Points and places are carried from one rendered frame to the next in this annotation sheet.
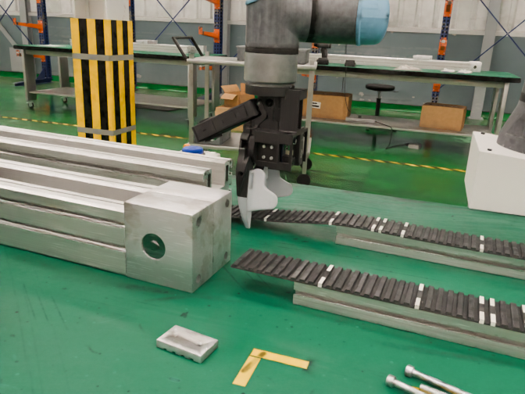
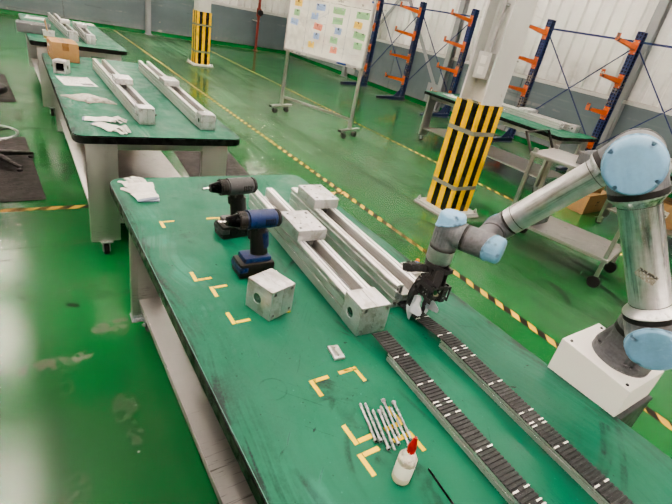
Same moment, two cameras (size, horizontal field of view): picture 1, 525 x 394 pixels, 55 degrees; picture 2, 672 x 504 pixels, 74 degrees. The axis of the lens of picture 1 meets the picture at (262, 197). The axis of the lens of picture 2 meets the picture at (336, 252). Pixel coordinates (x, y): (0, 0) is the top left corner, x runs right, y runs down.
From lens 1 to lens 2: 75 cm
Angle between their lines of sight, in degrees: 32
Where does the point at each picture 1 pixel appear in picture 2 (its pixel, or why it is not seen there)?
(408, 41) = not seen: outside the picture
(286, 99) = (438, 272)
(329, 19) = (467, 246)
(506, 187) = (571, 366)
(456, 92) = not seen: outside the picture
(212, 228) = (374, 315)
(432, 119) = not seen: outside the picture
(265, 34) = (436, 241)
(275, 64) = (436, 256)
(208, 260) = (368, 327)
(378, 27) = (491, 258)
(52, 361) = (296, 336)
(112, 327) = (319, 334)
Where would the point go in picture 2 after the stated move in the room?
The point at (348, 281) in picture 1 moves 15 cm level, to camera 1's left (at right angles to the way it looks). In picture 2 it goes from (406, 363) to (360, 333)
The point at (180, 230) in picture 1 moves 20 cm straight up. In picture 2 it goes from (358, 312) to (374, 248)
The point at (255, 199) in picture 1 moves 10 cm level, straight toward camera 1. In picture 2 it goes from (413, 308) to (396, 321)
